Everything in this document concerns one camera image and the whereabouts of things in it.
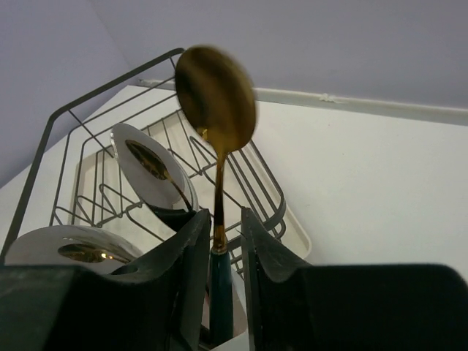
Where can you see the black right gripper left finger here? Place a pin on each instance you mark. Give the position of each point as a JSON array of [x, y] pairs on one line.
[[152, 303]]

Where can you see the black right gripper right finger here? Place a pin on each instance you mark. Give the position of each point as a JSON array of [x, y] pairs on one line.
[[293, 305]]

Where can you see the silver spoon pink handle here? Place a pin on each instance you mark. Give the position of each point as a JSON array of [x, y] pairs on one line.
[[93, 248]]

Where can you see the silver spoon teal handle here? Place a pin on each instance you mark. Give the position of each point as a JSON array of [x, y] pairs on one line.
[[154, 175]]

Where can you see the gold spoon green handle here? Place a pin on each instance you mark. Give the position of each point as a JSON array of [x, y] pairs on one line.
[[216, 96]]

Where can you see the cream drip tray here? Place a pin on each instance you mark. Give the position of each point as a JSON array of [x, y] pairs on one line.
[[105, 198]]

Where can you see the grey wire dish rack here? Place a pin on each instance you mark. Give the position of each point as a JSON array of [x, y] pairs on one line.
[[215, 94]]

